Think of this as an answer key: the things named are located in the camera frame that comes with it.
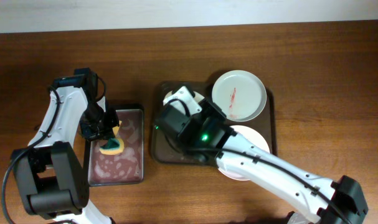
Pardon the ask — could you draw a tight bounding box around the green and yellow sponge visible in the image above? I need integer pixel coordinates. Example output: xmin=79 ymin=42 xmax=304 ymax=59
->
xmin=99 ymin=121 xmax=125 ymax=156

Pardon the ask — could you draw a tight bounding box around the pinkish white plate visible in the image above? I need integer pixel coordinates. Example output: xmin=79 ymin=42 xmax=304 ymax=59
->
xmin=218 ymin=125 xmax=271 ymax=181

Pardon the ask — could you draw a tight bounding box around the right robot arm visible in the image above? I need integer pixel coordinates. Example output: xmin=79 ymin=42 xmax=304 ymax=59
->
xmin=154 ymin=85 xmax=369 ymax=223

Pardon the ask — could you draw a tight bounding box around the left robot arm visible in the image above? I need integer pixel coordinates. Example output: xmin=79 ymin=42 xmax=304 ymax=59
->
xmin=6 ymin=68 xmax=119 ymax=223

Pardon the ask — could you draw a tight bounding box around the metal baking tray with water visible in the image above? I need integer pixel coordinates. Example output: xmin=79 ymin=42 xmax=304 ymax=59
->
xmin=83 ymin=104 xmax=144 ymax=187

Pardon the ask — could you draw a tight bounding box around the brown plastic serving tray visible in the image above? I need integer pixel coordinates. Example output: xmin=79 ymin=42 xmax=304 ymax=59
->
xmin=150 ymin=81 xmax=278 ymax=166

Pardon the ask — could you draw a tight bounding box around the pale green plate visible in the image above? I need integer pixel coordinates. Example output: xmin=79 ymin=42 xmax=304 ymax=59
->
xmin=211 ymin=70 xmax=267 ymax=122

